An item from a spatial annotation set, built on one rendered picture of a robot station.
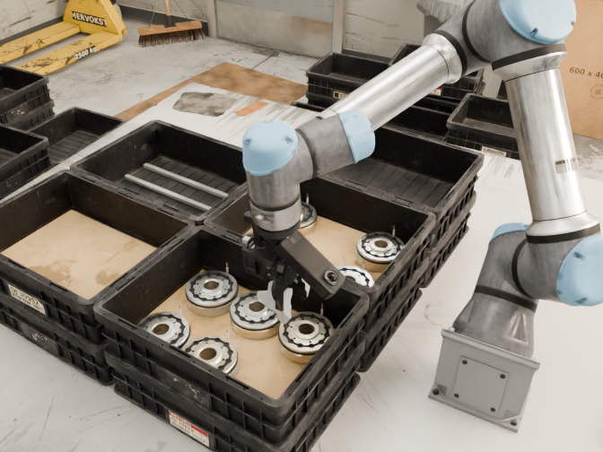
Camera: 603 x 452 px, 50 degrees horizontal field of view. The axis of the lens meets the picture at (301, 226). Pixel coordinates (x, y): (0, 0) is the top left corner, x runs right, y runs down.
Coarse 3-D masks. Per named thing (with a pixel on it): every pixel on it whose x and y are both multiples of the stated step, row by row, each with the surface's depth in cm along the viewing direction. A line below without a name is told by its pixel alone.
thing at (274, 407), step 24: (240, 240) 127; (120, 288) 116; (96, 312) 111; (360, 312) 112; (144, 336) 106; (336, 336) 107; (168, 360) 105; (192, 360) 102; (312, 360) 103; (216, 384) 101; (240, 384) 99; (264, 408) 96; (288, 408) 97
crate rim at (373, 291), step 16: (320, 176) 147; (240, 192) 141; (368, 192) 142; (224, 208) 136; (416, 208) 137; (208, 224) 132; (432, 224) 134; (416, 240) 128; (400, 256) 124; (384, 272) 120; (368, 288) 116; (384, 288) 119
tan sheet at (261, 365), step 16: (240, 288) 131; (176, 304) 127; (192, 320) 123; (208, 320) 123; (224, 320) 123; (192, 336) 120; (224, 336) 120; (240, 336) 120; (272, 336) 120; (240, 352) 117; (256, 352) 117; (272, 352) 117; (240, 368) 114; (256, 368) 114; (272, 368) 114; (288, 368) 114; (256, 384) 111; (272, 384) 111; (288, 384) 111
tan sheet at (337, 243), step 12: (324, 228) 148; (336, 228) 148; (348, 228) 148; (312, 240) 144; (324, 240) 144; (336, 240) 144; (348, 240) 144; (324, 252) 141; (336, 252) 141; (348, 252) 141; (336, 264) 138; (348, 264) 138; (372, 276) 134
